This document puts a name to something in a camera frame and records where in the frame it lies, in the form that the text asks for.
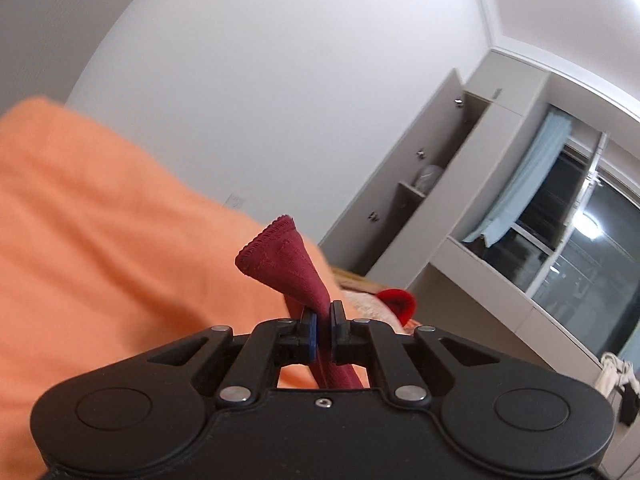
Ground maroon pants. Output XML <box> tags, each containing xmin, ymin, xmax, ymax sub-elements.
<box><xmin>234</xmin><ymin>214</ymin><xmax>366</xmax><ymax>391</ymax></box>

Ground grey wardrobe cabinet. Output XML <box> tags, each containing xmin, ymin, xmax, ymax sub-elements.
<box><xmin>317</xmin><ymin>47</ymin><xmax>551</xmax><ymax>281</ymax></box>

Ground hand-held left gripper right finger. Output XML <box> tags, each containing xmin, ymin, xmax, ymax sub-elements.
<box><xmin>327</xmin><ymin>300</ymin><xmax>502</xmax><ymax>408</ymax></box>

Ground white cloth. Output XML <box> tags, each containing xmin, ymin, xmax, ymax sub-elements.
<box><xmin>594</xmin><ymin>351</ymin><xmax>637</xmax><ymax>392</ymax></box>

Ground pink textured bedsheet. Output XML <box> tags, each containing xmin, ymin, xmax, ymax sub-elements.
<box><xmin>332</xmin><ymin>267</ymin><xmax>406</xmax><ymax>336</ymax></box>

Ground clear plastic bag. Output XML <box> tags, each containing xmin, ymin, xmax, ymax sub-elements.
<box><xmin>416</xmin><ymin>164</ymin><xmax>445</xmax><ymax>196</ymax></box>

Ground window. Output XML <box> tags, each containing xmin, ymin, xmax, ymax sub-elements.
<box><xmin>495</xmin><ymin>135</ymin><xmax>640</xmax><ymax>361</ymax></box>

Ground orange blanket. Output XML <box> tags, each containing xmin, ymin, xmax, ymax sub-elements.
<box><xmin>0</xmin><ymin>97</ymin><xmax>341</xmax><ymax>480</ymax></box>

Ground black cloth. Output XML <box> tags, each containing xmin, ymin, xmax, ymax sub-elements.
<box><xmin>616</xmin><ymin>384</ymin><xmax>640</xmax><ymax>427</ymax></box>

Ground red cloth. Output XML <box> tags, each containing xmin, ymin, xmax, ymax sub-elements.
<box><xmin>376</xmin><ymin>288</ymin><xmax>417</xmax><ymax>322</ymax></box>

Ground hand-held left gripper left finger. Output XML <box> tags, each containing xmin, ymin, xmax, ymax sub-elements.
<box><xmin>146</xmin><ymin>306</ymin><xmax>320</xmax><ymax>407</ymax></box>

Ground grey built-in desk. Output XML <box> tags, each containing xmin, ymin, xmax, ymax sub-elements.
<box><xmin>410</xmin><ymin>235</ymin><xmax>640</xmax><ymax>396</ymax></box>

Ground light blue curtain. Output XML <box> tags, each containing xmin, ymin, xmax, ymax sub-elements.
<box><xmin>460</xmin><ymin>110</ymin><xmax>573</xmax><ymax>248</ymax></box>

